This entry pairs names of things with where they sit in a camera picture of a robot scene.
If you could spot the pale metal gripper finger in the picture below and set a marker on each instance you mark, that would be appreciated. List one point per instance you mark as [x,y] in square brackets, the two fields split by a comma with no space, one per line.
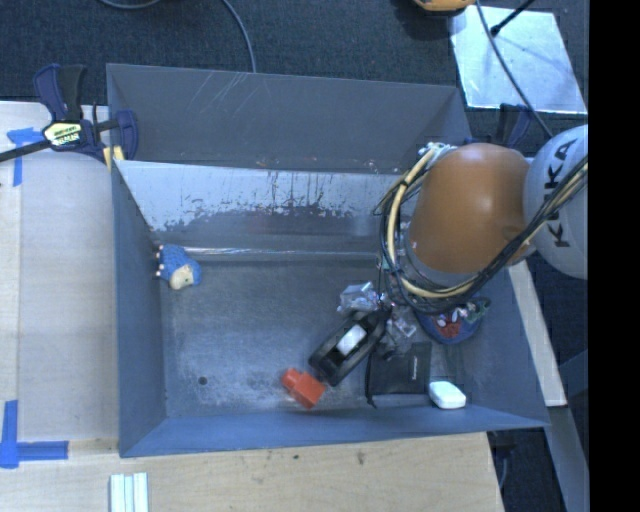
[402,330]
[357,299]

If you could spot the black cloth pouch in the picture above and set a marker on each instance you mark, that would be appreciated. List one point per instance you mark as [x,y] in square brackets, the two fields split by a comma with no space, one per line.
[400,372]

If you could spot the blue bowl with red print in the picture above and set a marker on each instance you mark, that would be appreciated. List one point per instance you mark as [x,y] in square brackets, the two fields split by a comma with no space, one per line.
[450,327]

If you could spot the black tape dispenser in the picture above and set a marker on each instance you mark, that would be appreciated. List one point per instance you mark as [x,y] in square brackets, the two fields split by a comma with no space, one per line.
[345,355]

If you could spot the white rounded soap bar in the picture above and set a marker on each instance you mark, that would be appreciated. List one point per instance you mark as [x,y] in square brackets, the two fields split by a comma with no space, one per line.
[447,395]

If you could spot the red plastic block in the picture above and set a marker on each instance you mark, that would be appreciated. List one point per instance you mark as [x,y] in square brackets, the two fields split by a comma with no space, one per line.
[305,389]

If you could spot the grey metal bin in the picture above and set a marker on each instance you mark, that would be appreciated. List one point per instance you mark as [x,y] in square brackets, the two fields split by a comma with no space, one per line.
[250,320]

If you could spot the blue toy hedgehog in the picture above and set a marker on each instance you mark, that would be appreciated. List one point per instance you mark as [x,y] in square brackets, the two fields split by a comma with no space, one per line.
[176,265]

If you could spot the pale wood board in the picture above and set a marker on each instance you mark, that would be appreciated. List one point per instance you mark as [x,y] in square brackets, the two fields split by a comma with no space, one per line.
[65,300]

